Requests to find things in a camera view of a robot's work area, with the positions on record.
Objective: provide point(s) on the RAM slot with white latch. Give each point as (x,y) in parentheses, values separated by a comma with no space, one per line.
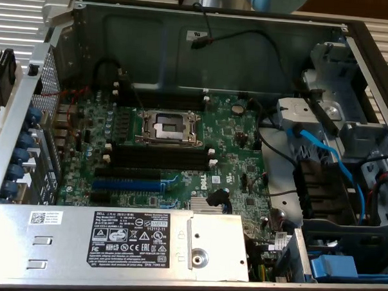
(164,88)
(163,100)
(161,165)
(161,154)

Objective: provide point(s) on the silver CPU socket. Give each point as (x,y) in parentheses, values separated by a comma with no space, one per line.
(169,128)

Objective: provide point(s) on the green motherboard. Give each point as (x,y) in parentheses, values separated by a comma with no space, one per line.
(232,160)

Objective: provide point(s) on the round coin battery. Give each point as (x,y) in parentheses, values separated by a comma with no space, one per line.
(238,109)

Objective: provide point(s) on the silver finned heatsink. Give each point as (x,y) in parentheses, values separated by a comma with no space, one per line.
(201,206)

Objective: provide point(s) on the long black expansion slot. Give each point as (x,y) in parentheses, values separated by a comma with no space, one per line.
(128,173)

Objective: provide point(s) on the blue expansion slot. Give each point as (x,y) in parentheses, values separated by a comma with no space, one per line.
(128,185)

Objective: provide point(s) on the thin CPU socket locking lever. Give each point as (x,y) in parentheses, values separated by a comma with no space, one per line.
(133,89)

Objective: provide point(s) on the short black expansion slot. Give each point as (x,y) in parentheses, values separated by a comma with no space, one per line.
(100,197)

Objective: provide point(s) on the grey metal PC case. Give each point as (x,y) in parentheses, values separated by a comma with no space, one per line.
(137,52)

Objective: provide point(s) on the silver port block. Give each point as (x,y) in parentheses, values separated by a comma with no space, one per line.
(66,109)
(64,134)
(65,121)

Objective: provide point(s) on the silver power supply unit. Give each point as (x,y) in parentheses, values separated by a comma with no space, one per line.
(64,236)

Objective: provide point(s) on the blue round card clip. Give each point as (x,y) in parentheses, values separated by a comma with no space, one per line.
(25,140)
(34,116)
(19,155)
(10,187)
(15,171)

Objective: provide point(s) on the grey metal disk bay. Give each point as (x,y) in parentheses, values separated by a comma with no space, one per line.
(345,78)

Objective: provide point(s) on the black computer part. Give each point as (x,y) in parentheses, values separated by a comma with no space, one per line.
(5,76)

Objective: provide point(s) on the grey metal bracket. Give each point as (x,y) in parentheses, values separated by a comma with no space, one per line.
(295,111)

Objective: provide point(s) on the black ribbed plastic duct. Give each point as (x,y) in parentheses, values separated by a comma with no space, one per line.
(321,189)

